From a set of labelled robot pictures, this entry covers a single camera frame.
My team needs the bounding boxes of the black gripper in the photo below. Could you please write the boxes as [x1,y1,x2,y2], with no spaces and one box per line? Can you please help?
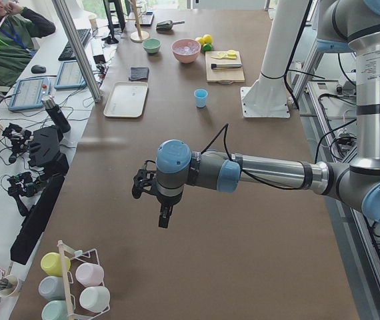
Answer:
[157,191,183,228]

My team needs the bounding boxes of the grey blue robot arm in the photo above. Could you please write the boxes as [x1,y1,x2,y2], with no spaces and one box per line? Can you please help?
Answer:
[155,1,380,228]

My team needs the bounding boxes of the pink cup in rack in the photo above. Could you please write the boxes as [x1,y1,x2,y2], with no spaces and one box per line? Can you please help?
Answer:
[75,263,105,287]

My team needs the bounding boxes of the white cup in rack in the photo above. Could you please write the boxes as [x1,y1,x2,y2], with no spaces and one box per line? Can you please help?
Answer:
[79,286,111,313]

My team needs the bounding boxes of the light blue plastic cup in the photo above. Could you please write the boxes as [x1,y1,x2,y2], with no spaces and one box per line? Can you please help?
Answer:
[194,89,208,108]

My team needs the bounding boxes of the yellow cup in rack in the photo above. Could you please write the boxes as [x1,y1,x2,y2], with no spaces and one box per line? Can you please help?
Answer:
[40,252,63,277]

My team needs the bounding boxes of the grey cup in rack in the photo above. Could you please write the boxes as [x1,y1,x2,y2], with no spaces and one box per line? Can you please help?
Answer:
[38,276,65,301]

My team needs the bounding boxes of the mint cup in rack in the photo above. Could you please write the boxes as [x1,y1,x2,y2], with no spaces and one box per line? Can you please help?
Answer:
[41,300,67,320]

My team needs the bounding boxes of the pink bowl of ice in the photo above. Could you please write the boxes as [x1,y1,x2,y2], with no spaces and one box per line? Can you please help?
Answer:
[171,39,201,64]

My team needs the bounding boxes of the paper cup with tools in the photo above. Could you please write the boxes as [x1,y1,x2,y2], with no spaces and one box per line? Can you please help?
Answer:
[0,275,24,298]

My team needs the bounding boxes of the wooden cup stand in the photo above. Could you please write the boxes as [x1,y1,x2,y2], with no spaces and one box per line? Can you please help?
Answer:
[127,0,150,43]

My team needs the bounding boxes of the steel ice scoop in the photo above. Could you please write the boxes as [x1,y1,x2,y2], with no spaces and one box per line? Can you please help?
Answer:
[156,20,185,31]

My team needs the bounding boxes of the cream rabbit tray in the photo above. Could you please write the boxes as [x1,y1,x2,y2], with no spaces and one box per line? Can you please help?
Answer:
[103,81,148,118]

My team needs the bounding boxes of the grey folded cloth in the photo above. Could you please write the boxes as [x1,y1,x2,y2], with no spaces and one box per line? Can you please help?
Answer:
[129,67,149,81]

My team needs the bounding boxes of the wooden cutting board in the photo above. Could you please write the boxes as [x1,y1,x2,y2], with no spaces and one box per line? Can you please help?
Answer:
[205,49,245,83]

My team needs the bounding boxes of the steel muddler with black tip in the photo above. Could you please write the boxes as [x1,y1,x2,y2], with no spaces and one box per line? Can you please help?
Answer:
[211,63,243,70]

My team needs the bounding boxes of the black thermos bottle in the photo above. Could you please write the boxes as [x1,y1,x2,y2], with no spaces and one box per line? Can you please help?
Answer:
[41,95,71,133]

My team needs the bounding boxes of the blue teach pendant far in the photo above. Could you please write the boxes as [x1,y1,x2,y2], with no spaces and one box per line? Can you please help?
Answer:
[54,61,87,91]

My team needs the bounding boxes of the blue teach pendant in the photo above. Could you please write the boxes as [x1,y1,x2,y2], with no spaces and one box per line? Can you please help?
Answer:
[54,61,87,91]
[8,77,51,111]

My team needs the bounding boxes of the green empty bowl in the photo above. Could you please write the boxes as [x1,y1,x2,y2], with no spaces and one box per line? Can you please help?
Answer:
[142,38,161,54]

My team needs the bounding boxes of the green lime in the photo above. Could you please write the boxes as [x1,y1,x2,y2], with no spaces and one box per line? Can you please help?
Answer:
[201,43,213,52]

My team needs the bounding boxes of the lemon half upper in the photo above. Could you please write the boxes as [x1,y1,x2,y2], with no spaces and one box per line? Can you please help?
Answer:
[227,49,237,57]

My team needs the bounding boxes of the yellow lemon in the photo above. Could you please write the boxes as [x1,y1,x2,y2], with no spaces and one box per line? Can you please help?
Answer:
[195,37,205,46]
[202,34,213,44]

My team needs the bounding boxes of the blue teach pendant near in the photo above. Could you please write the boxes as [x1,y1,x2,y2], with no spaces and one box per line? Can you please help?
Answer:
[8,77,51,111]

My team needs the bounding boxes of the black keyboard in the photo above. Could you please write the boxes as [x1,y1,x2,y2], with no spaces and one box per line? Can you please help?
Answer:
[57,28,92,61]

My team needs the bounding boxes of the black computer mouse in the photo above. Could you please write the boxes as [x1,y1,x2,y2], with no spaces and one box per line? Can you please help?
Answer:
[31,65,46,74]

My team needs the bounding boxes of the person in green jacket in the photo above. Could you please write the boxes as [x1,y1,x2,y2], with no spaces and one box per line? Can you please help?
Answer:
[0,1,56,87]

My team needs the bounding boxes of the white wire cup rack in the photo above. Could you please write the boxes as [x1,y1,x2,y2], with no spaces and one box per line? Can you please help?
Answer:
[57,240,111,319]

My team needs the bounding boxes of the aluminium frame post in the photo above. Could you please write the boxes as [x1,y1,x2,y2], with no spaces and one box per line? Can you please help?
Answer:
[52,0,102,103]

